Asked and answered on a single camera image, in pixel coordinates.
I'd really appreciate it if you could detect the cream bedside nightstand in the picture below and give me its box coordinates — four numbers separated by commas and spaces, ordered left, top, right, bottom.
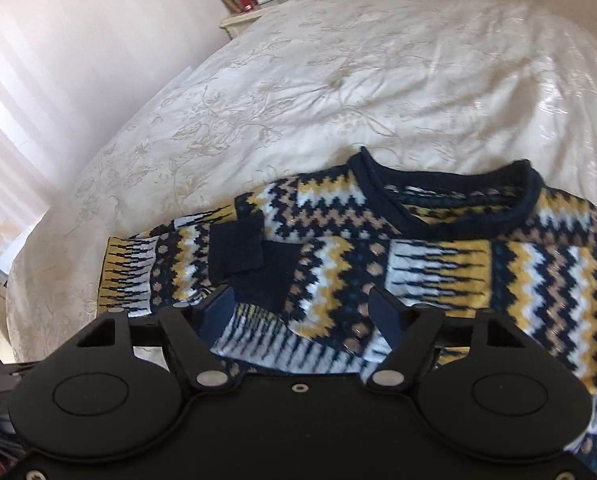
220, 0, 299, 40

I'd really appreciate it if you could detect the white floral bedspread bed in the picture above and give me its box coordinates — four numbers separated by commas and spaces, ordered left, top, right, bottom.
6, 0, 597, 363

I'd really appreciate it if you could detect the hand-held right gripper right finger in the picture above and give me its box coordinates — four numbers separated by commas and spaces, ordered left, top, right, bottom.
368, 287, 523, 392

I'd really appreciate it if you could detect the navy yellow patterned knit sweater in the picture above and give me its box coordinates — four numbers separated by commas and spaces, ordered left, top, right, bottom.
98, 146, 597, 475

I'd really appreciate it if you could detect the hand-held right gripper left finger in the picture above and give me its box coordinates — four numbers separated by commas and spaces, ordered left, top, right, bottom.
76, 284, 236, 392

